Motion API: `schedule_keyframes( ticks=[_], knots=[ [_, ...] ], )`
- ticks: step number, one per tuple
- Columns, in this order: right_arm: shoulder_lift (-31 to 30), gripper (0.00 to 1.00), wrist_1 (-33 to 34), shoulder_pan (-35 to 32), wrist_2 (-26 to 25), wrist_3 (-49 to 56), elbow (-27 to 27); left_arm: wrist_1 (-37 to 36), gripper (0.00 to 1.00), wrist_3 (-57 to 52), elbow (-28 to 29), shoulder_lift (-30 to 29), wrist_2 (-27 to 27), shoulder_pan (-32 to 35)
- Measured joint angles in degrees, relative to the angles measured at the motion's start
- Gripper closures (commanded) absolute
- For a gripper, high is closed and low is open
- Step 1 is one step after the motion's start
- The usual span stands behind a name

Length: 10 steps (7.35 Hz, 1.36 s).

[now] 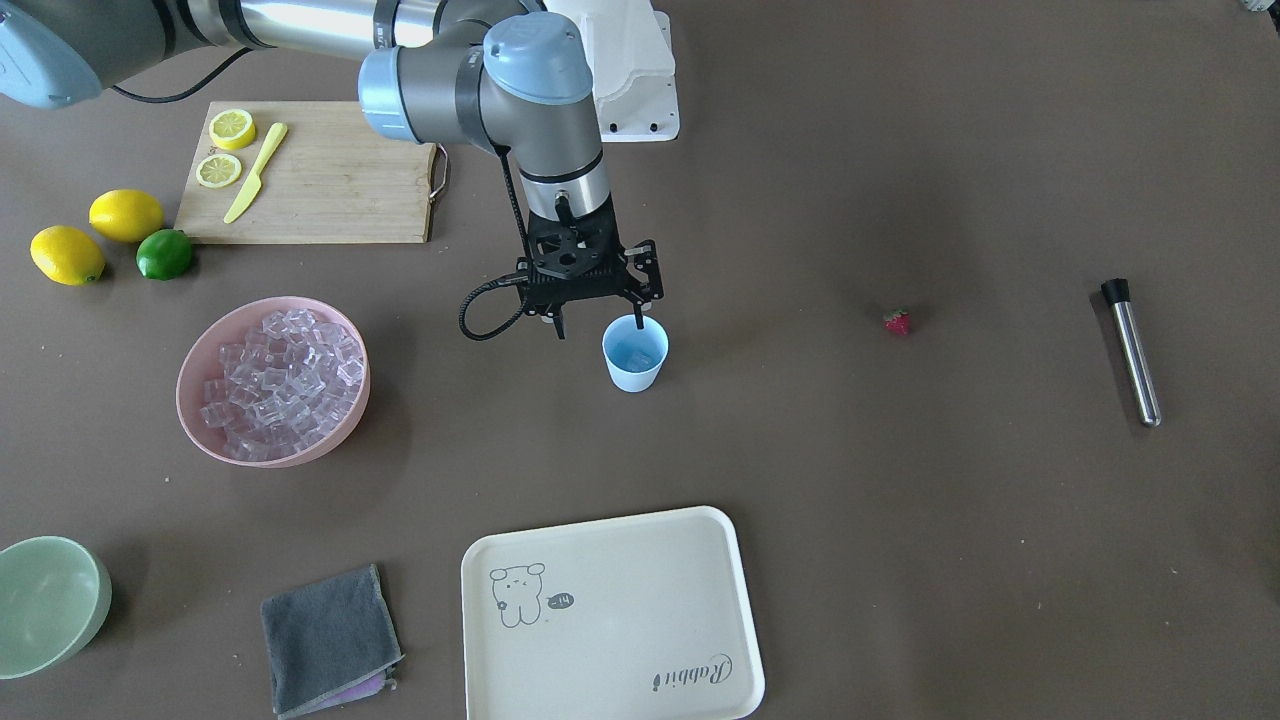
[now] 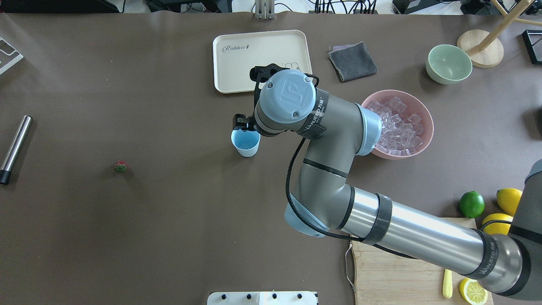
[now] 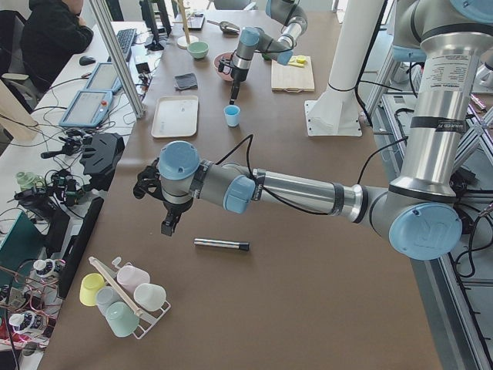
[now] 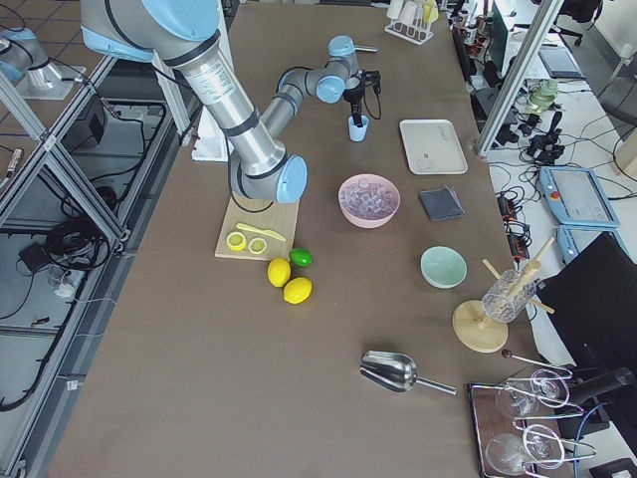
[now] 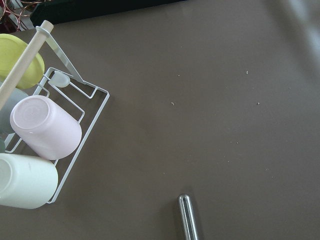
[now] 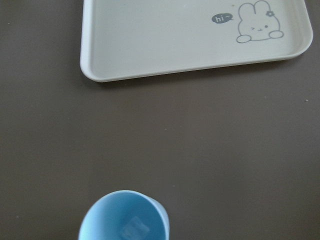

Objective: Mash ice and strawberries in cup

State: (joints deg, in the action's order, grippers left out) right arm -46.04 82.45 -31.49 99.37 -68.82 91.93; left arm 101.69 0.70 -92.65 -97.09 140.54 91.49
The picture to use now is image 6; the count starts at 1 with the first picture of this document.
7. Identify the clear ice cube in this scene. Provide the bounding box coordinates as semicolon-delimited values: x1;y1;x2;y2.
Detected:
120;216;150;240

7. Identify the blue plastic cup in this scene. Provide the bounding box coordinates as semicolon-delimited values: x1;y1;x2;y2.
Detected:
78;190;170;240

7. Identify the cream rabbit tray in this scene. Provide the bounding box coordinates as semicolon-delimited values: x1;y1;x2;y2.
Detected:
80;0;313;83

